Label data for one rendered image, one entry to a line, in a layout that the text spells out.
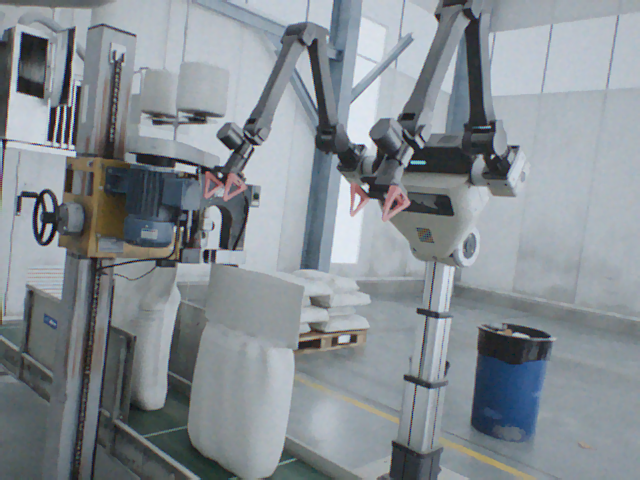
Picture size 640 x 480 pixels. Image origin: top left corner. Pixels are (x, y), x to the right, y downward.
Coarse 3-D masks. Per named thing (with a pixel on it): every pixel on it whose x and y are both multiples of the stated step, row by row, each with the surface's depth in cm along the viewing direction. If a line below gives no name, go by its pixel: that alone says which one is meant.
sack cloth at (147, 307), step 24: (144, 264) 243; (120, 288) 245; (144, 288) 236; (168, 288) 229; (120, 312) 236; (144, 312) 229; (168, 312) 234; (144, 336) 230; (168, 336) 237; (144, 360) 230; (144, 384) 230; (144, 408) 231
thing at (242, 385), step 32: (224, 288) 202; (256, 288) 188; (288, 288) 182; (224, 320) 200; (256, 320) 188; (288, 320) 181; (224, 352) 190; (256, 352) 182; (288, 352) 185; (192, 384) 203; (224, 384) 188; (256, 384) 180; (288, 384) 185; (192, 416) 202; (224, 416) 187; (256, 416) 180; (224, 448) 187; (256, 448) 180
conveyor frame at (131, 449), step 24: (0, 336) 295; (0, 360) 296; (24, 360) 273; (24, 384) 268; (48, 384) 253; (168, 384) 268; (120, 432) 206; (120, 456) 206; (144, 456) 194; (168, 456) 184; (312, 456) 202
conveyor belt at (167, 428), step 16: (16, 336) 313; (176, 400) 246; (128, 416) 223; (144, 416) 225; (160, 416) 226; (176, 416) 228; (144, 432) 210; (160, 432) 212; (176, 432) 213; (160, 448) 199; (176, 448) 200; (192, 448) 202; (192, 464) 190; (208, 464) 191; (288, 464) 198; (304, 464) 200
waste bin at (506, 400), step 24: (480, 336) 366; (504, 336) 347; (528, 336) 385; (552, 336) 362; (480, 360) 365; (504, 360) 350; (528, 360) 347; (480, 384) 363; (504, 384) 351; (528, 384) 350; (480, 408) 362; (504, 408) 352; (528, 408) 352; (504, 432) 353; (528, 432) 355
